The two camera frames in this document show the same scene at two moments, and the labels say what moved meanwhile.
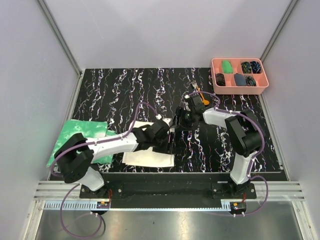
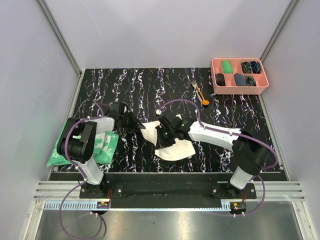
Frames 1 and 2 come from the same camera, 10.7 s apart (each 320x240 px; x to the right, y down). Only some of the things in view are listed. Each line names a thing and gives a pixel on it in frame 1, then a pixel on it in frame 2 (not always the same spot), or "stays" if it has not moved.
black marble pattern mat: (119, 97) stays
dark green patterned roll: (246, 67) stays
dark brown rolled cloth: (220, 79) stays
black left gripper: (168, 148) → (135, 124)
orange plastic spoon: (205, 102) stays
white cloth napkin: (146, 157) → (183, 148)
